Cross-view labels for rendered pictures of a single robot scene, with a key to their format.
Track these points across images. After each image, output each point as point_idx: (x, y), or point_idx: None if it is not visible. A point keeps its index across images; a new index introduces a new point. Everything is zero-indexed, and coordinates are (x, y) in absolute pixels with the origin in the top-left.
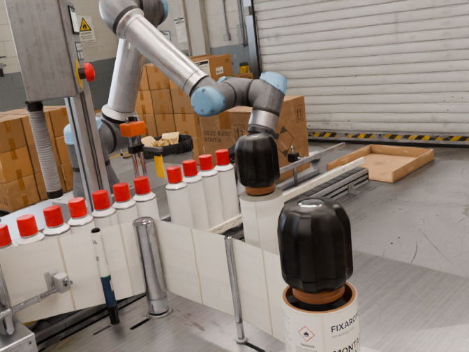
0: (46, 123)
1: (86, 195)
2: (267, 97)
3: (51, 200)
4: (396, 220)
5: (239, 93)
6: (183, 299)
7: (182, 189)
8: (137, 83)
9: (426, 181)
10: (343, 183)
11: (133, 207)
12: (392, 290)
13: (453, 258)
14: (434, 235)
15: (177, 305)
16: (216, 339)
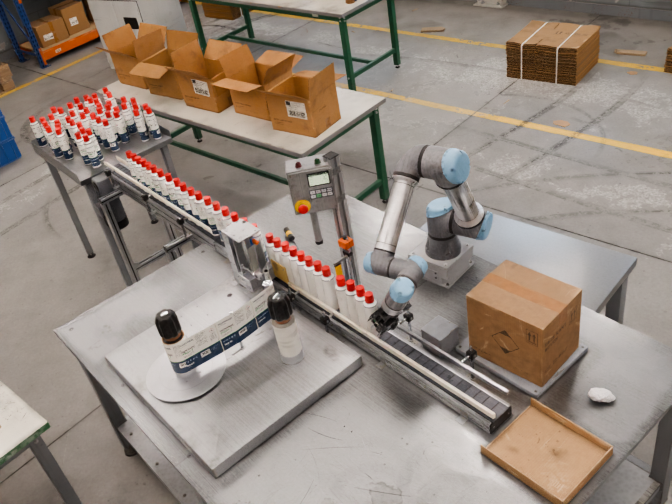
0: (312, 212)
1: None
2: (387, 293)
3: (513, 223)
4: (384, 436)
5: (392, 274)
6: None
7: (336, 290)
8: (456, 207)
9: (475, 479)
10: (455, 403)
11: (315, 276)
12: (259, 402)
13: (310, 452)
14: (348, 452)
15: None
16: (247, 340)
